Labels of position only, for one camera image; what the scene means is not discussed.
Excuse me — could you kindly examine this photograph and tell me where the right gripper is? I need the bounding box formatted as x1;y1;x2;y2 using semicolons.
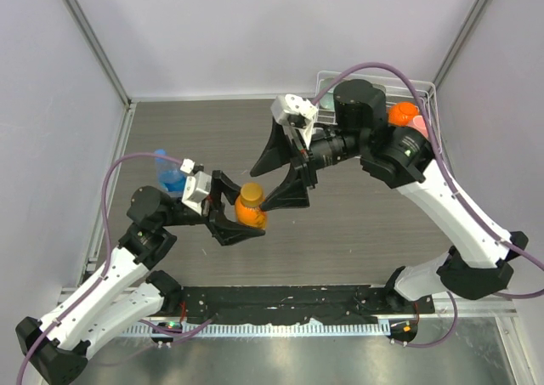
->
250;116;367;212

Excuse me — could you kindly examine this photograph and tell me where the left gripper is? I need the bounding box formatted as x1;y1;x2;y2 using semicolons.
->
159;170;264;243

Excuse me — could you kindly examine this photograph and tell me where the orange juice bottle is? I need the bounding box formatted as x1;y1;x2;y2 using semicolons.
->
235;195;268;229

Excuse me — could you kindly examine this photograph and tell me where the clear blue water bottle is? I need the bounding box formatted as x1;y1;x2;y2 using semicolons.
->
155;157;186;198

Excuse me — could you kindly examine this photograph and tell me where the blue bottle cap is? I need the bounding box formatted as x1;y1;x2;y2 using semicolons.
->
154;149;167;161

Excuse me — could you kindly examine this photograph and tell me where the orange bottle cap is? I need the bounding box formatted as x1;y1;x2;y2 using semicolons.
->
240;183;264;207

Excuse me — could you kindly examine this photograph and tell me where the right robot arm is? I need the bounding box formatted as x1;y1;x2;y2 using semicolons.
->
251;79;528;313

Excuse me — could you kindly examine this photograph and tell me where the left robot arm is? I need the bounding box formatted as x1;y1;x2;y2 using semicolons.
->
15;170;264;384

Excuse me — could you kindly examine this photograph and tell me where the mint green divided tray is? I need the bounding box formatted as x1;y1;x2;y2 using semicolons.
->
320;88;334;110

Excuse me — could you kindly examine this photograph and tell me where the orange bowl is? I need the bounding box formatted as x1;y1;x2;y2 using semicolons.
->
388;101;420;127

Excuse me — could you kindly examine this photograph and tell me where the pink cup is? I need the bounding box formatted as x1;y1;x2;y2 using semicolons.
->
407;115;428;139

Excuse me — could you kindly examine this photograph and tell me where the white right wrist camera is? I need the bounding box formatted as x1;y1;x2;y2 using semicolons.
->
269;93;319;148

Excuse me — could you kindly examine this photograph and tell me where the white slotted cable duct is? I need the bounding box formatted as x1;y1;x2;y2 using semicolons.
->
116;319;390;338

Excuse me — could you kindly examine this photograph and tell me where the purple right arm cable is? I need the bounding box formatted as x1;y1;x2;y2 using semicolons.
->
312;61;544;348

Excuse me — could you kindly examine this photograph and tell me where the white wire dish rack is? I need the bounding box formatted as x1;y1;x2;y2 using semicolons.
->
316;71;443;165

